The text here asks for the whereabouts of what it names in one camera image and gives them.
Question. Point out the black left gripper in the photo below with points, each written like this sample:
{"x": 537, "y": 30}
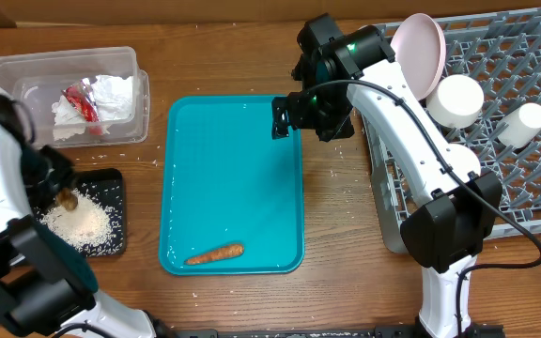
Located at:
{"x": 45, "y": 196}

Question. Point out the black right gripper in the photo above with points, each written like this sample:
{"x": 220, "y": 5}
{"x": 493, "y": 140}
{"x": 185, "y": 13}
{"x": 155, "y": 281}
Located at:
{"x": 343, "y": 127}

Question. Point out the brown food scrap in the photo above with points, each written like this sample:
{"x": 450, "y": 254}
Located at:
{"x": 67, "y": 199}

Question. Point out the red snack wrapper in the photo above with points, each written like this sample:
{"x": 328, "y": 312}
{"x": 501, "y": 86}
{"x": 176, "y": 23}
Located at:
{"x": 81, "y": 97}

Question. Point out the white tissue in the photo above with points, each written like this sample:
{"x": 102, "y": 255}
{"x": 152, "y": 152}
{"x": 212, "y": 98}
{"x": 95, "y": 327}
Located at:
{"x": 114, "y": 98}

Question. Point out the pale green bowl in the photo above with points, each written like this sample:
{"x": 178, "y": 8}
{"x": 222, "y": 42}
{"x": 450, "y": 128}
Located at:
{"x": 456, "y": 102}

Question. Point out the small pink bowl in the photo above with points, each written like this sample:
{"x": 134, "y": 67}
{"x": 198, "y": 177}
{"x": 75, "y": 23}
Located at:
{"x": 464, "y": 161}

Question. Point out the orange carrot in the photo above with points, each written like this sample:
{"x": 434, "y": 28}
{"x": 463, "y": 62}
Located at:
{"x": 222, "y": 253}

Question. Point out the white cup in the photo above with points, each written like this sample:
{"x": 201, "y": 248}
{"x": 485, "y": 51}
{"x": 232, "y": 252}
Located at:
{"x": 521, "y": 126}

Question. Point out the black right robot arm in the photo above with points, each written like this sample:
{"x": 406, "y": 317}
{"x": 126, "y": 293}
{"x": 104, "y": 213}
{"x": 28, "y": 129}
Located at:
{"x": 397, "y": 85}

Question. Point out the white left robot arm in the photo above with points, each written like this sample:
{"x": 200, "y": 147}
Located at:
{"x": 46, "y": 286}

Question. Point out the grey dishwasher rack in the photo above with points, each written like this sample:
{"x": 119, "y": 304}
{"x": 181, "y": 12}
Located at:
{"x": 502, "y": 52}

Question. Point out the black tray bin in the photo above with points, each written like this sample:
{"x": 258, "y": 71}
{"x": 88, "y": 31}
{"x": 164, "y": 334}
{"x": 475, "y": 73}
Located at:
{"x": 106, "y": 183}

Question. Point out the pile of white rice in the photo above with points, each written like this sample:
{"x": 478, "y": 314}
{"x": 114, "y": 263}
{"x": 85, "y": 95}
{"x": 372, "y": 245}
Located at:
{"x": 94, "y": 228}

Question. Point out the clear plastic bin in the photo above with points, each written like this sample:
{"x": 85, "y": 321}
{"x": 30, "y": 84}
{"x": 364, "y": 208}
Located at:
{"x": 36, "y": 80}

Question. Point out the teal plastic tray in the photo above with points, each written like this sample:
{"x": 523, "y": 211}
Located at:
{"x": 226, "y": 181}

